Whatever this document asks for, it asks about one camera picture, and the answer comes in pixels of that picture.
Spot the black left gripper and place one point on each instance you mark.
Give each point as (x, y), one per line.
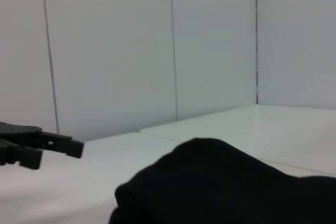
(15, 131)

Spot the black shirt with white print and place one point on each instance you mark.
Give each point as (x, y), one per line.
(223, 187)

